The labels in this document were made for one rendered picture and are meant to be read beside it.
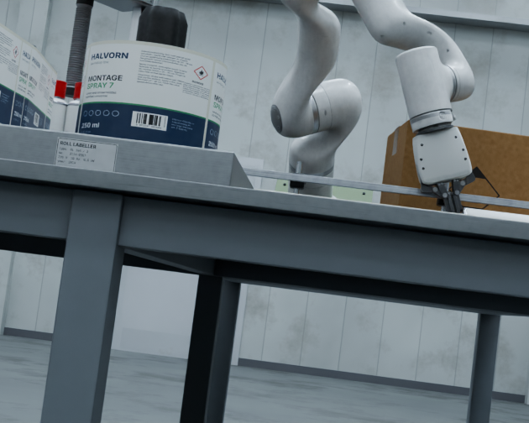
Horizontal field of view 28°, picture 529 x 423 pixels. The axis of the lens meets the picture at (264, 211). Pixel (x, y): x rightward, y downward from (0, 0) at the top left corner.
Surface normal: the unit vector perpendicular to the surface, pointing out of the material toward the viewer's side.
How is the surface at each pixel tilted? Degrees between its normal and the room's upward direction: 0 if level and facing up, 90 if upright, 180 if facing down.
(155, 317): 90
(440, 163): 94
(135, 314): 90
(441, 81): 77
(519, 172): 90
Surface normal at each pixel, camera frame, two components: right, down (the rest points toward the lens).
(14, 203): -0.05, -0.09
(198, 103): 0.69, 0.03
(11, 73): 0.98, 0.11
